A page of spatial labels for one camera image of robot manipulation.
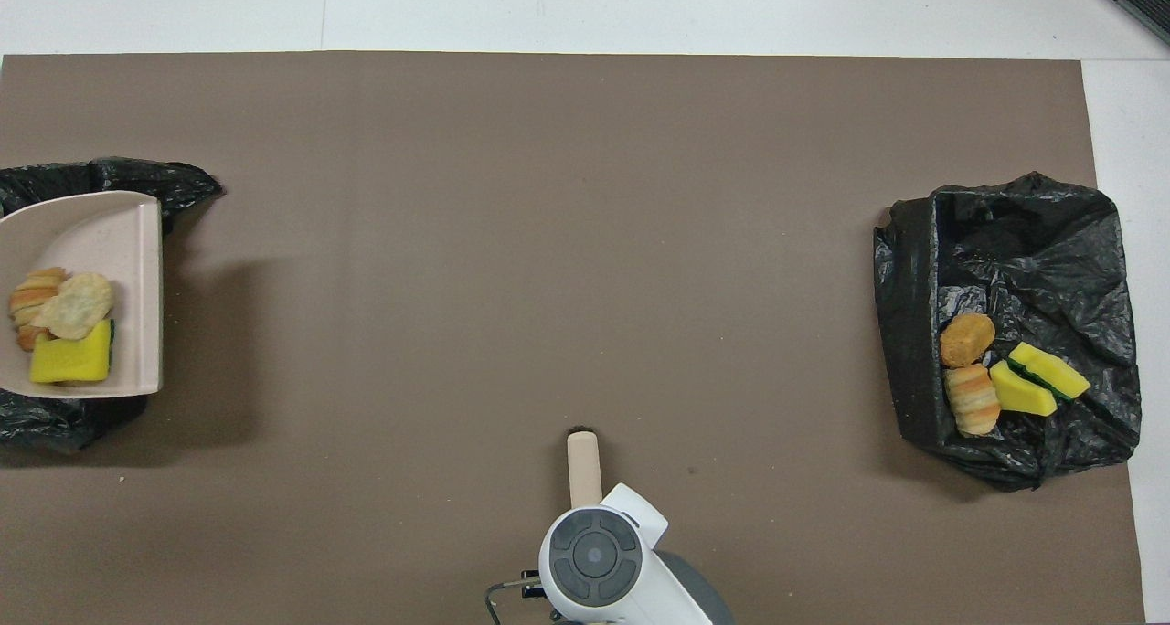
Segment beige hand brush black bristles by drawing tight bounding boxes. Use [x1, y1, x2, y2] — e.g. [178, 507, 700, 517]
[567, 429, 604, 509]

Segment striped croissant bread piece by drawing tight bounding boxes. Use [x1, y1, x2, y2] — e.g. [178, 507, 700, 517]
[944, 364, 1002, 438]

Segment brown nugget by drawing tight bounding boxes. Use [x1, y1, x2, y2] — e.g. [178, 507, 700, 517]
[941, 312, 997, 368]

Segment yellow sponge piece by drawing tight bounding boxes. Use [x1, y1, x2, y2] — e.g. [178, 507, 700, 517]
[990, 360, 1058, 417]
[1008, 342, 1092, 401]
[29, 319, 115, 386]

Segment beige plastic dustpan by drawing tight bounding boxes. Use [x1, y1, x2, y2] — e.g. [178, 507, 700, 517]
[0, 191, 164, 399]

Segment pale chip piece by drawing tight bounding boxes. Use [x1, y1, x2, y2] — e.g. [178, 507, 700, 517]
[9, 267, 67, 352]
[32, 273, 115, 341]

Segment black bag lined trash bin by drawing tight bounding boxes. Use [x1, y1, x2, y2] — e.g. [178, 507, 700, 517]
[0, 156, 223, 452]
[873, 171, 1143, 492]

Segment brown paper table mat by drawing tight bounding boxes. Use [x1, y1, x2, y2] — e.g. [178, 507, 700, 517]
[0, 51, 1145, 625]

